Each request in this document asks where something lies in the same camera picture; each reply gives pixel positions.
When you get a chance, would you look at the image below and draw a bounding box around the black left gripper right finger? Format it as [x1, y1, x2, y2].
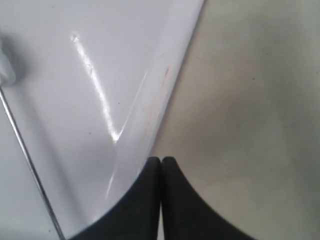
[161, 156, 252, 240]

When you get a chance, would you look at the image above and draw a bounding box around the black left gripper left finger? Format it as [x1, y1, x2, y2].
[72, 157, 161, 240]

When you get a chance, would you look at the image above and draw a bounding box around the thin metal skewer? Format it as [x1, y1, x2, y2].
[0, 87, 66, 240]

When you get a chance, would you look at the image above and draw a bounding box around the white marshmallow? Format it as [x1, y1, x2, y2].
[0, 40, 16, 87]

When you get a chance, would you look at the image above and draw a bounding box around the white plastic tray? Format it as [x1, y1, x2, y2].
[0, 0, 204, 240]

